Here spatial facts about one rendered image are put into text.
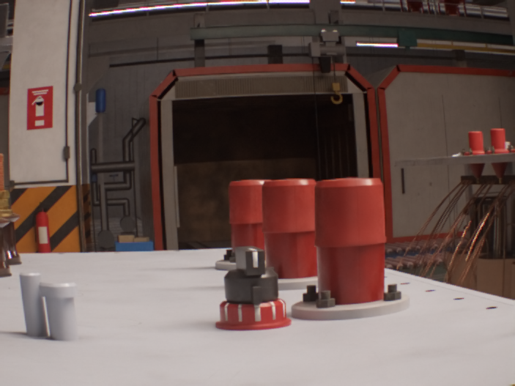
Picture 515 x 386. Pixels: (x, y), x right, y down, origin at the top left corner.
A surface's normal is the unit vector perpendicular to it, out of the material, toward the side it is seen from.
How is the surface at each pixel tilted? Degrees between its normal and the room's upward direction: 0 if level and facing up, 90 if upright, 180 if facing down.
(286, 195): 89
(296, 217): 89
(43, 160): 90
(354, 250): 90
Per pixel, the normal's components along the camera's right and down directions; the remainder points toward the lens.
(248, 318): -0.15, -0.01
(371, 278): 0.48, 0.00
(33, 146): 0.15, 0.00
